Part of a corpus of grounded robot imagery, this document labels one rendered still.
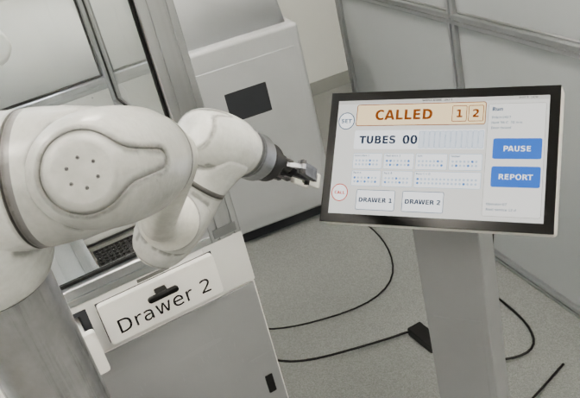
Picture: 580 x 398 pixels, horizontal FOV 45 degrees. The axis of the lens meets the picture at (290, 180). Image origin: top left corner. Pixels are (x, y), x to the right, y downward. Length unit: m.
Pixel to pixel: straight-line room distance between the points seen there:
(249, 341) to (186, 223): 0.79
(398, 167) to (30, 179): 1.11
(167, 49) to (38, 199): 0.97
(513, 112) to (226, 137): 0.67
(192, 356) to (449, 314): 0.65
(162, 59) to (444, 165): 0.65
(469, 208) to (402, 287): 1.49
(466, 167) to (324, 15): 3.65
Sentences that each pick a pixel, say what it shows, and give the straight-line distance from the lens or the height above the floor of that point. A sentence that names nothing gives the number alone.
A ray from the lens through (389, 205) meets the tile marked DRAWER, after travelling 1.59.
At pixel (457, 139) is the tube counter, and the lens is 1.57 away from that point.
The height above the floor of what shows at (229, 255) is 0.89.
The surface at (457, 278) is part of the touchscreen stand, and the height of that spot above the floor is 0.75.
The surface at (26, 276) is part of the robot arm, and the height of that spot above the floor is 1.47.
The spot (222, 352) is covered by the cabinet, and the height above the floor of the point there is 0.64.
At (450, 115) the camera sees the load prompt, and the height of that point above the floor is 1.15.
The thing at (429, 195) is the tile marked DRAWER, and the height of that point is 1.02.
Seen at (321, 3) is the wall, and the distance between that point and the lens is 5.08.
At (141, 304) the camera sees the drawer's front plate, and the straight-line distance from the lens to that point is 1.69.
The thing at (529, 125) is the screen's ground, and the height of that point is 1.13.
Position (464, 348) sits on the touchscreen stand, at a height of 0.53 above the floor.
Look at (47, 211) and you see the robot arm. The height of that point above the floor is 1.56.
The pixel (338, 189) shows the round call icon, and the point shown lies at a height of 1.02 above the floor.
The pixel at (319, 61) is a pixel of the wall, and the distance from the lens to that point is 5.15.
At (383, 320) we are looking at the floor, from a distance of 2.85.
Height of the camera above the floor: 1.79
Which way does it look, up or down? 26 degrees down
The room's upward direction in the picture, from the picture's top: 14 degrees counter-clockwise
